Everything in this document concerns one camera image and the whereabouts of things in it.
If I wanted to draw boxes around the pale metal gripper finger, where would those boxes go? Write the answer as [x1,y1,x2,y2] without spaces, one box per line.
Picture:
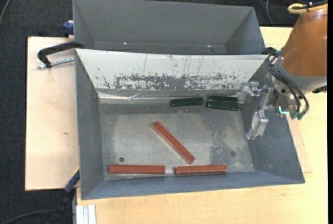
[245,111,269,141]
[237,81,269,104]

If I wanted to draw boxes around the dark green flat block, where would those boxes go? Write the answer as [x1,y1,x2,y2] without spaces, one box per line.
[170,97,205,108]
[206,101,242,112]
[208,95,239,104]

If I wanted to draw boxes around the red-brown flat block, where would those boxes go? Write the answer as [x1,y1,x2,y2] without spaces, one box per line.
[108,164,167,175]
[150,121,196,165]
[173,164,228,175]

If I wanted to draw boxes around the grey metal bin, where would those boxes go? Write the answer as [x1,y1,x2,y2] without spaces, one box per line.
[72,0,305,201]

